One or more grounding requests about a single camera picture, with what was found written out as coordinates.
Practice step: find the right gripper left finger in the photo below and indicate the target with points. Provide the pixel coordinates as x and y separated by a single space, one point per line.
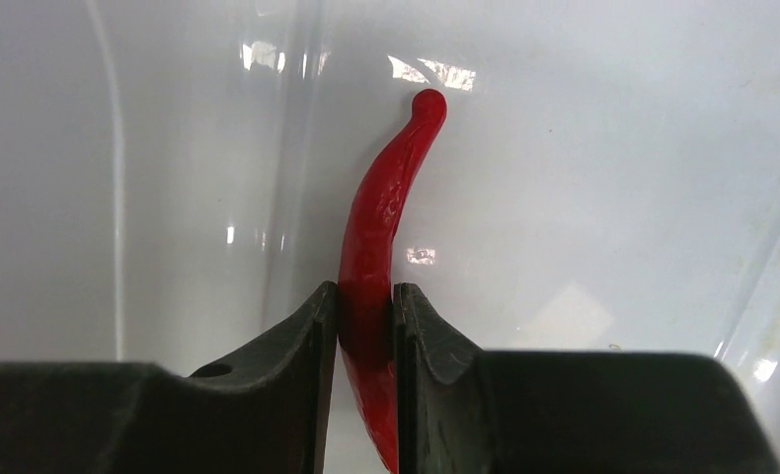
263 408

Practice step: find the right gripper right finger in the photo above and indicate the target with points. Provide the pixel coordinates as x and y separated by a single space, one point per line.
464 409

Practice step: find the red chili pepper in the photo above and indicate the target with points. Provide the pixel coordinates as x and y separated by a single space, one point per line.
364 278

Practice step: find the white plastic bin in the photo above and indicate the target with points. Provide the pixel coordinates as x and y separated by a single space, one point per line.
176 176

